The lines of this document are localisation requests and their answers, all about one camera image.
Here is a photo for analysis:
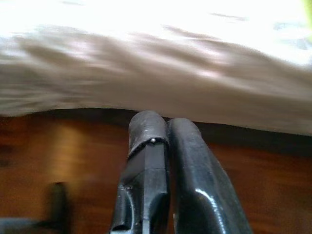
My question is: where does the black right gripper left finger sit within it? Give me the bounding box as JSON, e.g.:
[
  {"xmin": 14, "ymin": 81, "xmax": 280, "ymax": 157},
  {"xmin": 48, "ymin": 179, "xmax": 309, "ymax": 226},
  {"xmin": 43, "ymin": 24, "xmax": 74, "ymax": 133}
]
[{"xmin": 111, "ymin": 110, "xmax": 175, "ymax": 234}]

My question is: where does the beige bed sheet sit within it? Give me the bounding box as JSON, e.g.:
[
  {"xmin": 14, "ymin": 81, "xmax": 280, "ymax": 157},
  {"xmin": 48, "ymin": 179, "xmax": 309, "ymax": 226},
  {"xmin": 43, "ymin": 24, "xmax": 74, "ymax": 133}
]
[{"xmin": 0, "ymin": 0, "xmax": 312, "ymax": 136}]

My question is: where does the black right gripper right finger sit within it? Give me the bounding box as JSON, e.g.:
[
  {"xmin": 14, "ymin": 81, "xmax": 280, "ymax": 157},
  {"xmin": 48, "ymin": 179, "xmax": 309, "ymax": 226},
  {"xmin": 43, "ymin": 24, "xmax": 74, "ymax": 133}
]
[{"xmin": 167, "ymin": 117, "xmax": 253, "ymax": 234}]

